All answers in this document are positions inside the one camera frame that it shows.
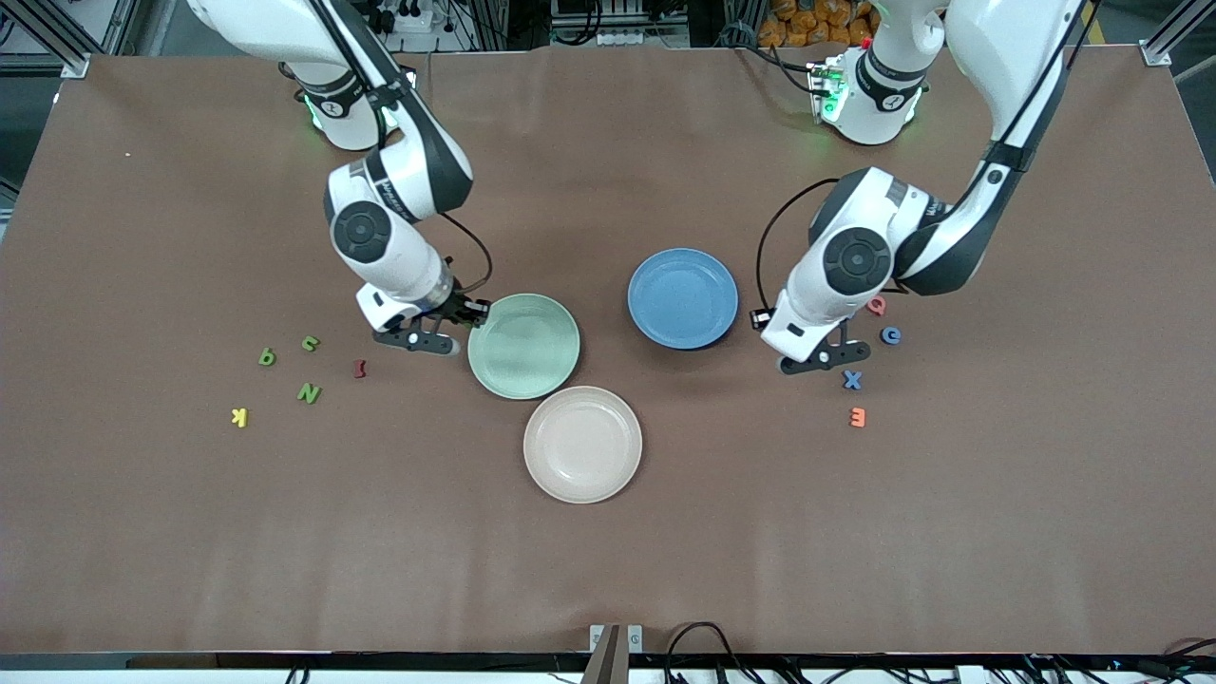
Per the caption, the aluminium frame strut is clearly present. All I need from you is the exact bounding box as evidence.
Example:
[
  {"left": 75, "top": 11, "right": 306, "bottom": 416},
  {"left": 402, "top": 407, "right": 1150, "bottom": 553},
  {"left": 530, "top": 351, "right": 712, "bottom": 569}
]
[
  {"left": 0, "top": 0, "right": 93, "bottom": 79},
  {"left": 1140, "top": 0, "right": 1216, "bottom": 67}
]

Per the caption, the light green plate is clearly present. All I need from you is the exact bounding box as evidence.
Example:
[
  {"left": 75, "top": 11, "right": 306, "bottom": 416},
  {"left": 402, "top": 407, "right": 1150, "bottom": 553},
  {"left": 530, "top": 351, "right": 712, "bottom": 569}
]
[{"left": 467, "top": 293, "right": 581, "bottom": 401}]

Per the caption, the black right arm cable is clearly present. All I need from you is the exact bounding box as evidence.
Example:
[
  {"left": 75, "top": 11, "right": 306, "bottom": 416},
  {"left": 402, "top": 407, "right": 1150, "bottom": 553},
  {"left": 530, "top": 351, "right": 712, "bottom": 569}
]
[{"left": 313, "top": 0, "right": 493, "bottom": 294}]

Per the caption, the pale beige plate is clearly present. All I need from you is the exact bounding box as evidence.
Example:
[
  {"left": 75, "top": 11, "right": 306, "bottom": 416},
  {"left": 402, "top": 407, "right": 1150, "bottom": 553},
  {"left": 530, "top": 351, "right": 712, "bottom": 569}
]
[{"left": 522, "top": 386, "right": 644, "bottom": 504}]

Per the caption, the black looped cable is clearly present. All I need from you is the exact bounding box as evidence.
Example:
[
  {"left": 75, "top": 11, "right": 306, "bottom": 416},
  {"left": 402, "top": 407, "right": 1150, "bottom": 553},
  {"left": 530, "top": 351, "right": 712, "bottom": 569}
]
[{"left": 663, "top": 622, "right": 761, "bottom": 684}]

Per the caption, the orange packets pile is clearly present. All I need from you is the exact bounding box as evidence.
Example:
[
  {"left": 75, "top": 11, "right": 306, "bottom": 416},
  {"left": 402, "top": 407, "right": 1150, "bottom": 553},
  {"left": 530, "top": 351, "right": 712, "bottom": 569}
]
[{"left": 760, "top": 0, "right": 877, "bottom": 48}]

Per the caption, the white power strip with plugs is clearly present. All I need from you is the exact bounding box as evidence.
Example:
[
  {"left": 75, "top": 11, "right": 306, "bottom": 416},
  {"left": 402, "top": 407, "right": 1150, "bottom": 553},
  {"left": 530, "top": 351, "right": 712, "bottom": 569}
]
[{"left": 375, "top": 0, "right": 436, "bottom": 35}]

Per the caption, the blue plate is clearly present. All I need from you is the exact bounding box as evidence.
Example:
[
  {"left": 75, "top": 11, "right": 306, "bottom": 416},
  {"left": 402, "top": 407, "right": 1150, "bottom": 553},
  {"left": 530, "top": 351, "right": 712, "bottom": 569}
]
[{"left": 627, "top": 248, "right": 740, "bottom": 351}]

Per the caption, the brown table cover sheet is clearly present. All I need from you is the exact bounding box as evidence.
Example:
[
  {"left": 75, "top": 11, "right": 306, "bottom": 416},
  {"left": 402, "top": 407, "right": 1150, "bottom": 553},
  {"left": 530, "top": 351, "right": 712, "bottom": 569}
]
[{"left": 0, "top": 46, "right": 1216, "bottom": 656}]

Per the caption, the grey metal mount bracket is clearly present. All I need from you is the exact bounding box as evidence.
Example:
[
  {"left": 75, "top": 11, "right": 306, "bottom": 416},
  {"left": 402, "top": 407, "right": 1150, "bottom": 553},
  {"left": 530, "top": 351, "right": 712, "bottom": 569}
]
[{"left": 589, "top": 624, "right": 644, "bottom": 684}]

